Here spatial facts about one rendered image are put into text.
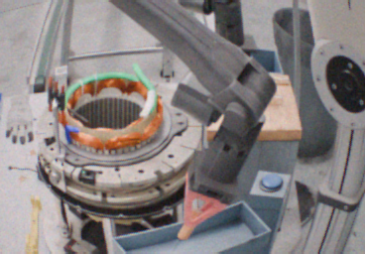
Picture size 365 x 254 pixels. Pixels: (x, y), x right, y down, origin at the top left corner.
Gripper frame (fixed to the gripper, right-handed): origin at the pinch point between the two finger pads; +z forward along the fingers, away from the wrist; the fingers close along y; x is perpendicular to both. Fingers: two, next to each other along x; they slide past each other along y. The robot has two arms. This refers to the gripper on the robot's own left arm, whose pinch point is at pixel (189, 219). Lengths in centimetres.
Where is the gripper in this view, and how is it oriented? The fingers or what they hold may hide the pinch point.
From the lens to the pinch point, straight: 132.3
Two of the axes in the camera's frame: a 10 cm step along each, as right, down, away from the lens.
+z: -4.1, 8.3, 3.8
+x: 9.1, 3.7, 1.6
